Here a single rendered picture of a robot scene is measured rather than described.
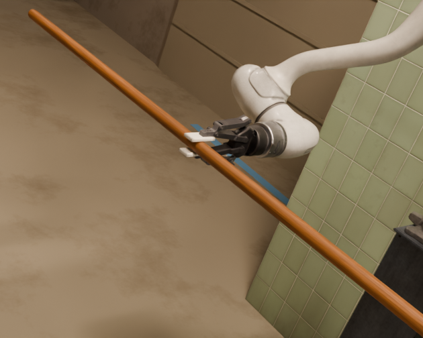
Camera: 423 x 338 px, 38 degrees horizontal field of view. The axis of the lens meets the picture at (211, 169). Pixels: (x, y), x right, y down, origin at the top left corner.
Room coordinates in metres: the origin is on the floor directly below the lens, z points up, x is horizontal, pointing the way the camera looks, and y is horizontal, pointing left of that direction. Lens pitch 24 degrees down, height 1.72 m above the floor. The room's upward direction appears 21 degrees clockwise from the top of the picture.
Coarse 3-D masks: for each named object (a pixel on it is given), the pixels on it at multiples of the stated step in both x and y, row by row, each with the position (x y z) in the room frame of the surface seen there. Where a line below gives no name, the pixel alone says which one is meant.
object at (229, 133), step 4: (208, 128) 1.31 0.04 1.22; (216, 132) 1.30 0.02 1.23; (220, 132) 1.31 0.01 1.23; (224, 132) 1.33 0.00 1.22; (228, 132) 1.34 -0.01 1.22; (232, 132) 1.36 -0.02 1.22; (216, 136) 1.29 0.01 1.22; (220, 136) 1.31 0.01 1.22; (224, 136) 1.32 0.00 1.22; (228, 136) 1.33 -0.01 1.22; (232, 136) 1.34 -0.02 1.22; (236, 136) 1.34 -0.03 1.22; (240, 136) 1.36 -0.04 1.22; (236, 140) 1.34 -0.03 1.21; (240, 140) 1.35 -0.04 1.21; (244, 140) 1.36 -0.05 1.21
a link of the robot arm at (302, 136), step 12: (276, 108) 1.53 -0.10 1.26; (288, 108) 1.55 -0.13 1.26; (264, 120) 1.51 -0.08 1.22; (276, 120) 1.50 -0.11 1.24; (288, 120) 1.50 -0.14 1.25; (300, 120) 1.53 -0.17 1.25; (288, 132) 1.46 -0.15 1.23; (300, 132) 1.49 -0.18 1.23; (312, 132) 1.53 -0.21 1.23; (288, 144) 1.45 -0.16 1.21; (300, 144) 1.48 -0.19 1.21; (312, 144) 1.52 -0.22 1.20; (276, 156) 1.46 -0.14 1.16; (288, 156) 1.47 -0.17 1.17
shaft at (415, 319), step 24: (48, 24) 1.70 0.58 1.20; (72, 48) 1.60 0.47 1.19; (144, 96) 1.41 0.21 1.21; (168, 120) 1.32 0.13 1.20; (192, 144) 1.26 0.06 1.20; (216, 168) 1.20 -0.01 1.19; (264, 192) 1.12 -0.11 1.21; (288, 216) 1.07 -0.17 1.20; (312, 240) 1.02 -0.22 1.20; (336, 264) 0.98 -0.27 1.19; (384, 288) 0.93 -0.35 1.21; (408, 312) 0.89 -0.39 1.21
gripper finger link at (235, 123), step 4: (240, 116) 1.37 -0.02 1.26; (244, 116) 1.38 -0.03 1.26; (220, 120) 1.33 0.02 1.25; (224, 120) 1.33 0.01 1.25; (228, 120) 1.34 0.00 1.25; (232, 120) 1.35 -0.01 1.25; (236, 120) 1.35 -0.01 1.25; (244, 120) 1.36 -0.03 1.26; (248, 120) 1.36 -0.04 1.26; (224, 124) 1.31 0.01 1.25; (228, 124) 1.32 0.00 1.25; (232, 124) 1.32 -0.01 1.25; (236, 124) 1.34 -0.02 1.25; (240, 124) 1.35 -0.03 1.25; (244, 124) 1.36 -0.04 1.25; (220, 128) 1.30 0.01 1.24; (224, 128) 1.31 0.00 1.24; (228, 128) 1.32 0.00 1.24; (232, 128) 1.33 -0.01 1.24
